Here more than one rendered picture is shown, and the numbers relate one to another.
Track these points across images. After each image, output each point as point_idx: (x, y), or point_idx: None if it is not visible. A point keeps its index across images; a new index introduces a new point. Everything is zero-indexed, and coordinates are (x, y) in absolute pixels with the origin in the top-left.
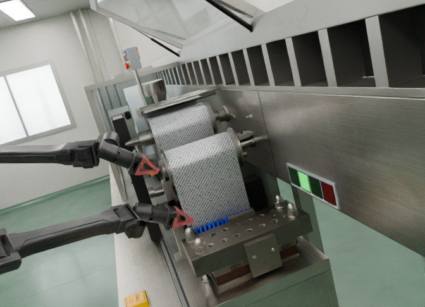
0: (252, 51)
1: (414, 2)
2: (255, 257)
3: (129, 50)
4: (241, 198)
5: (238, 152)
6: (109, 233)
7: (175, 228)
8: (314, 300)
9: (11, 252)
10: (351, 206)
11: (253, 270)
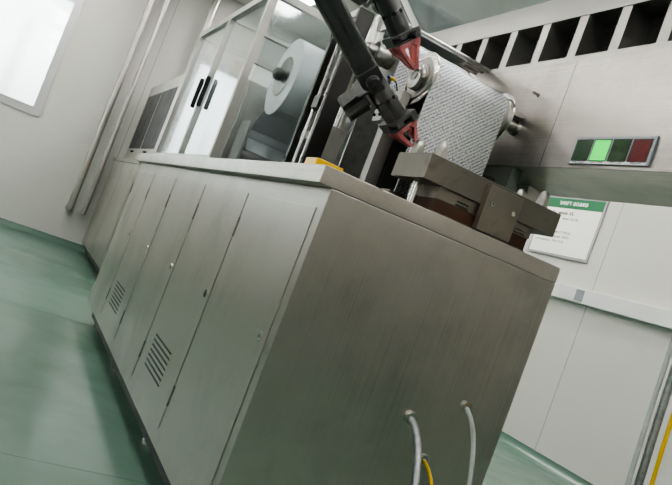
0: (592, 22)
1: None
2: (493, 205)
3: None
4: (475, 170)
5: (505, 119)
6: (356, 67)
7: (400, 136)
8: (519, 306)
9: None
10: (670, 157)
11: (481, 219)
